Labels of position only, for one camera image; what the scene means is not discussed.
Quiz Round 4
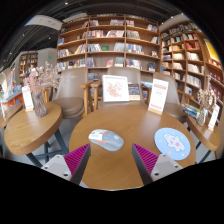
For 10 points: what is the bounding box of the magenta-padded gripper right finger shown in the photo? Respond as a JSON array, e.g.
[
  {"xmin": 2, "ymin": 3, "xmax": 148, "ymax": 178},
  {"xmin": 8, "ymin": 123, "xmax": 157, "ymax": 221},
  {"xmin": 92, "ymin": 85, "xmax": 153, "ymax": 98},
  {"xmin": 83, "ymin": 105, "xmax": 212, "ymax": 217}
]
[{"xmin": 131, "ymin": 143, "xmax": 184, "ymax": 186}]

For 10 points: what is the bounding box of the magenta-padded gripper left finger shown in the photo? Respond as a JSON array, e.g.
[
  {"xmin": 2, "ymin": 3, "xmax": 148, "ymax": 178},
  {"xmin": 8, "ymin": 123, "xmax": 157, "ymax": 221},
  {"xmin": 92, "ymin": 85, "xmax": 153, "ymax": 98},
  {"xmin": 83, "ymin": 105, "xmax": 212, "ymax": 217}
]
[{"xmin": 41, "ymin": 143, "xmax": 92, "ymax": 186}]

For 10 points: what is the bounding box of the grey computer mouse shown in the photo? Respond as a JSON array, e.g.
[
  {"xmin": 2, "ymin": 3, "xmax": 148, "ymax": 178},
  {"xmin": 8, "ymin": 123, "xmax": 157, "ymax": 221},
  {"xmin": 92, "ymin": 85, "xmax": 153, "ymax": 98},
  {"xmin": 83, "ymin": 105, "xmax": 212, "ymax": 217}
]
[{"xmin": 88, "ymin": 128, "xmax": 125, "ymax": 152}]

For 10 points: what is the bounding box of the round light blue mouse pad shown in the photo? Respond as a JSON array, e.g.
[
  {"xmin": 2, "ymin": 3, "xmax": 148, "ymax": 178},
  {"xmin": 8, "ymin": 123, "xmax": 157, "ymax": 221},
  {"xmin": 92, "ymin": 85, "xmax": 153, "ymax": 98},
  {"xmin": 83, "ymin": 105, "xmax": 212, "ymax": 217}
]
[{"xmin": 153, "ymin": 127, "xmax": 192, "ymax": 161}]

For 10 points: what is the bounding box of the round wooden side table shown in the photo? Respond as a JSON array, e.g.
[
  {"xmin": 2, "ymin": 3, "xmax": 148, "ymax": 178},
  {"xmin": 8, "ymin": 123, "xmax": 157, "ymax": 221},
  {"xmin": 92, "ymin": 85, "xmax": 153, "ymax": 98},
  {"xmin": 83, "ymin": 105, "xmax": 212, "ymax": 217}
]
[
  {"xmin": 3, "ymin": 101, "xmax": 69, "ymax": 168},
  {"xmin": 186, "ymin": 114, "xmax": 223, "ymax": 164}
]

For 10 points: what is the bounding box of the beige wooden-arm armchair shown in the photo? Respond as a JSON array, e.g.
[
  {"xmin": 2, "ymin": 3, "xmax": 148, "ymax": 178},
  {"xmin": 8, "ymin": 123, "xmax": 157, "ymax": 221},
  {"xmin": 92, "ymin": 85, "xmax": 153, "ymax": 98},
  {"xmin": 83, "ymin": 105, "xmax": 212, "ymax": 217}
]
[
  {"xmin": 89, "ymin": 66, "xmax": 148, "ymax": 109},
  {"xmin": 49, "ymin": 67, "xmax": 94, "ymax": 119},
  {"xmin": 151, "ymin": 71, "xmax": 189, "ymax": 123}
]

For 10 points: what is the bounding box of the white red-print sign stand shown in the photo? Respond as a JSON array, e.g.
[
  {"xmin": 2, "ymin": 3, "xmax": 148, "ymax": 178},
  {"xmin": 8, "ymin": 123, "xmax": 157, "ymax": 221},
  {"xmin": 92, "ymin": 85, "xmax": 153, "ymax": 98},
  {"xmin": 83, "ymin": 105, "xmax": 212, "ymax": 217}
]
[{"xmin": 147, "ymin": 78, "xmax": 170, "ymax": 116}]

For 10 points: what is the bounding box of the stack of blue books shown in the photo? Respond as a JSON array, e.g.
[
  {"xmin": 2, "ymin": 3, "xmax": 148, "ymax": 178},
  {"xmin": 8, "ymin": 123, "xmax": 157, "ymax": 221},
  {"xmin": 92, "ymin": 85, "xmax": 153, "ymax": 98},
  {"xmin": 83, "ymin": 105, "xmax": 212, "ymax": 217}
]
[{"xmin": 182, "ymin": 103, "xmax": 202, "ymax": 120}]

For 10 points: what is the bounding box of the glass vase with pink flowers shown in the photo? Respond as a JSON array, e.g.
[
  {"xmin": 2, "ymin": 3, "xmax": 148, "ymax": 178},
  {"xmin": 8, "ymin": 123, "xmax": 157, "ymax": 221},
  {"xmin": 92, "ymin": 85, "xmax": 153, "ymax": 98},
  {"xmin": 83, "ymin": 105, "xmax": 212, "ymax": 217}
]
[{"xmin": 23, "ymin": 61, "xmax": 61, "ymax": 118}]

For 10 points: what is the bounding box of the glass vase with dried flowers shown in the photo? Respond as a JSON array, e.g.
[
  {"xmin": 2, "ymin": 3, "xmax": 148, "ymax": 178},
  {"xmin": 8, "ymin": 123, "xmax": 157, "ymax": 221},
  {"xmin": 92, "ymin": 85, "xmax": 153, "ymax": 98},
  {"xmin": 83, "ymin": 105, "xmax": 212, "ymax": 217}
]
[{"xmin": 195, "ymin": 74, "xmax": 218, "ymax": 128}]

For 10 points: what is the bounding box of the dark cover book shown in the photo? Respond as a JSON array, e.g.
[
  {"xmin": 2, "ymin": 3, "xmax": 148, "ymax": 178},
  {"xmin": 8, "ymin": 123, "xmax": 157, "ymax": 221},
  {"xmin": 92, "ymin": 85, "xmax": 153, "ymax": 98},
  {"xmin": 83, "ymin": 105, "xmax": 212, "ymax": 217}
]
[{"xmin": 127, "ymin": 83, "xmax": 142, "ymax": 102}]

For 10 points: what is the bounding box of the small white sign stand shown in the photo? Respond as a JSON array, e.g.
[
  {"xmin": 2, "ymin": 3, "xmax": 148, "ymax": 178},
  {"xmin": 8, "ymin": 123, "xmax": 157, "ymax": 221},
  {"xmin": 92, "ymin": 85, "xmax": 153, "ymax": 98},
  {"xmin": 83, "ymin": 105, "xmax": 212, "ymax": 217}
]
[
  {"xmin": 21, "ymin": 85, "xmax": 35, "ymax": 113},
  {"xmin": 207, "ymin": 103, "xmax": 221, "ymax": 132}
]

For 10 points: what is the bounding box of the white framed flower picture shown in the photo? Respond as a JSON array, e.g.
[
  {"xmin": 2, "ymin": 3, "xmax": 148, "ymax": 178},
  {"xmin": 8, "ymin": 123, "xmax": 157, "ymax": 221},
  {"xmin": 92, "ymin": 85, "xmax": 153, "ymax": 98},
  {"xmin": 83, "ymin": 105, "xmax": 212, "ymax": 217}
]
[{"xmin": 101, "ymin": 74, "xmax": 131, "ymax": 103}]

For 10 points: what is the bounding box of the distant wooden bookshelf unit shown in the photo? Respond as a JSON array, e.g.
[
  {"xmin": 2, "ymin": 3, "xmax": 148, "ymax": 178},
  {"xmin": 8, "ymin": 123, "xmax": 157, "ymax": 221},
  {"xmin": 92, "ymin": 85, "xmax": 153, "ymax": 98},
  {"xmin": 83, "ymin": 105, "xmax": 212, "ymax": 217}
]
[{"xmin": 18, "ymin": 51, "xmax": 39, "ymax": 84}]

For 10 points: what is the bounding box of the curved wooden bookshelf unit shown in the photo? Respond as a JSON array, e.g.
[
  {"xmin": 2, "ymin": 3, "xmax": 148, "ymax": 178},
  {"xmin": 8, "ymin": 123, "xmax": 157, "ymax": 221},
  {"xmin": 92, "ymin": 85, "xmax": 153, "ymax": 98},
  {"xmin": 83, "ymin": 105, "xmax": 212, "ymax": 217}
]
[{"xmin": 159, "ymin": 20, "xmax": 224, "ymax": 111}]

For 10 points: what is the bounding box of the wide wooden bookshelf unit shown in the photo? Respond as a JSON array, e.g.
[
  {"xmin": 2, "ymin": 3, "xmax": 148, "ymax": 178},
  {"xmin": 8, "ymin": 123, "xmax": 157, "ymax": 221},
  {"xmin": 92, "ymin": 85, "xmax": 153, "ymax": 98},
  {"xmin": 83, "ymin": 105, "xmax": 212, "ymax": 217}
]
[{"xmin": 55, "ymin": 13, "xmax": 162, "ymax": 81}]

